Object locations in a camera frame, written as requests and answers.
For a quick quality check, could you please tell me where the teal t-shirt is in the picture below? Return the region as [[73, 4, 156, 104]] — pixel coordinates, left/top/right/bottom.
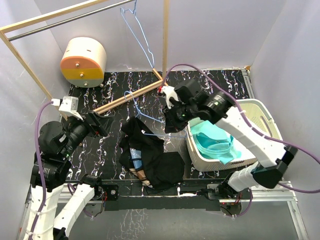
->
[[190, 121, 242, 165]]

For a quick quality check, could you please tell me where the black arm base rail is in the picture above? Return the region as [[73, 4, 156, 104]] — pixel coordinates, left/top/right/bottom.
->
[[101, 178, 237, 211]]

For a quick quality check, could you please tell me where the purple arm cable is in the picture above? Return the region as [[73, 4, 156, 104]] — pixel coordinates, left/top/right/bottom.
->
[[24, 99, 76, 240], [162, 63, 320, 217]]

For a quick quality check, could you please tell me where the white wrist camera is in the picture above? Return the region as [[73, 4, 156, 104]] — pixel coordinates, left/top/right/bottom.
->
[[51, 96, 83, 120], [158, 85, 179, 109]]

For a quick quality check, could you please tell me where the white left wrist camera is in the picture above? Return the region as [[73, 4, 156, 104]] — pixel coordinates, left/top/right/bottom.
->
[[51, 96, 83, 120]]

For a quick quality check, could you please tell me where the black printed t-shirt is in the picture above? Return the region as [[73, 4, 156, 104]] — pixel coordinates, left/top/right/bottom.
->
[[119, 117, 185, 191]]

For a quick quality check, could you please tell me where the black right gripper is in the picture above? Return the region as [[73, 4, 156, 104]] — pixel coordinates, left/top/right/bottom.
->
[[161, 100, 198, 134]]

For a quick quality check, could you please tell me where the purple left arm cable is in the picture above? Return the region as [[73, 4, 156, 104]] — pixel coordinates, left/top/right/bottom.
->
[[24, 99, 76, 240]]

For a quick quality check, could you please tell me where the metal hanging rod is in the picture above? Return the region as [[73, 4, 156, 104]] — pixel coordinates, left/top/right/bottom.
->
[[0, 0, 133, 42]]

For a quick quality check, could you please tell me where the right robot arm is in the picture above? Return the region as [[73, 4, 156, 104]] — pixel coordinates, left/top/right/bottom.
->
[[158, 79, 298, 199]]

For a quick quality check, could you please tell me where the round drawer cabinet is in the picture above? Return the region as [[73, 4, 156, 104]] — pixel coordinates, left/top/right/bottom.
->
[[60, 37, 107, 88]]

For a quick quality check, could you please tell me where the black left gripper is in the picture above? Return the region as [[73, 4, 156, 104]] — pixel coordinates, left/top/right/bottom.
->
[[60, 109, 115, 157]]

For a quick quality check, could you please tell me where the light blue wire hanger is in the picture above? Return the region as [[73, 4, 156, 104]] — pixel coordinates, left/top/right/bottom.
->
[[123, 90, 188, 139], [120, 0, 155, 69]]

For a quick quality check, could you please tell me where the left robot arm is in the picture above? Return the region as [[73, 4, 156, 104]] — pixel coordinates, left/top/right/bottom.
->
[[24, 111, 114, 240]]

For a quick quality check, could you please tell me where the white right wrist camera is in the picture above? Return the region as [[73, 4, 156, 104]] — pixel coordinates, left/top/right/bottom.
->
[[158, 85, 179, 109]]

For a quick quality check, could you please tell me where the wooden clothes rack frame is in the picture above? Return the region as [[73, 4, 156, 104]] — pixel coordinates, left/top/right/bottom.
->
[[0, 0, 173, 114]]

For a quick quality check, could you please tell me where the white laundry basket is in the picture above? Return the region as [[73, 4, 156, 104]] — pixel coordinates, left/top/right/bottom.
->
[[186, 99, 285, 172]]

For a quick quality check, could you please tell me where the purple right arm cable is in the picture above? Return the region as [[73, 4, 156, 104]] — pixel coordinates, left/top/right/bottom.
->
[[162, 63, 320, 217]]

